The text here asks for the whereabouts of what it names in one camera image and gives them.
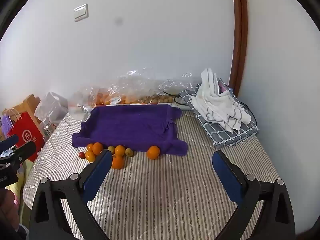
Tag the red cherry tomato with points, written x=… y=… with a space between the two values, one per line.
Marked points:
x=81 y=154

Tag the green round fruit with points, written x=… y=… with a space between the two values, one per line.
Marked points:
x=111 y=149
x=129 y=152

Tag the purple towel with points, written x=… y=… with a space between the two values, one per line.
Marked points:
x=130 y=127

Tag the clear bag of oranges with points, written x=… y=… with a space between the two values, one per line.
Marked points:
x=97 y=97

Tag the orange tangerine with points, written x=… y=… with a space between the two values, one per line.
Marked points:
x=153 y=152
x=119 y=150
x=118 y=163
x=97 y=148

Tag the white wall light switch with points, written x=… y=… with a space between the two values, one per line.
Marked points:
x=81 y=12

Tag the brown cardboard box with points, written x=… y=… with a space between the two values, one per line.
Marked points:
x=28 y=103

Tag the striped bed sheet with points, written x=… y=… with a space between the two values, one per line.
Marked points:
x=162 y=192

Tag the pale yellow cloth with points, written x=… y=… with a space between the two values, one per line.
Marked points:
x=21 y=180

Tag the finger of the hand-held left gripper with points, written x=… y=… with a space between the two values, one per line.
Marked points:
x=10 y=142
x=23 y=152

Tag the lavender paper bag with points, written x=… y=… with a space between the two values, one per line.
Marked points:
x=5 y=126

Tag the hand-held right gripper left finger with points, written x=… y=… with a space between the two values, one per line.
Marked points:
x=97 y=175

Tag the person's left hand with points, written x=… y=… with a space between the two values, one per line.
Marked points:
x=7 y=210

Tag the white striped towel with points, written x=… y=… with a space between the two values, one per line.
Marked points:
x=217 y=102

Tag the brown wooden door frame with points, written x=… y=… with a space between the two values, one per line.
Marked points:
x=240 y=30

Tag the grey checked folded cloth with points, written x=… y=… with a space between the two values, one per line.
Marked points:
x=225 y=136

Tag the red paper bag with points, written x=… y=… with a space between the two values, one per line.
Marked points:
x=26 y=135

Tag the clear plastic bottle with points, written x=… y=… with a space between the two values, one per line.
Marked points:
x=48 y=127

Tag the small orange kumquat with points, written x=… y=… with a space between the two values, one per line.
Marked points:
x=90 y=156
x=89 y=146

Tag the translucent white plastic bag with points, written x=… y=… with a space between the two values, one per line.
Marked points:
x=52 y=105

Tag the clear bag of brown longans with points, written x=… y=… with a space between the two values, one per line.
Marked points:
x=152 y=92

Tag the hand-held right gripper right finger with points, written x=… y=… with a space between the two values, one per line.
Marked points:
x=227 y=180

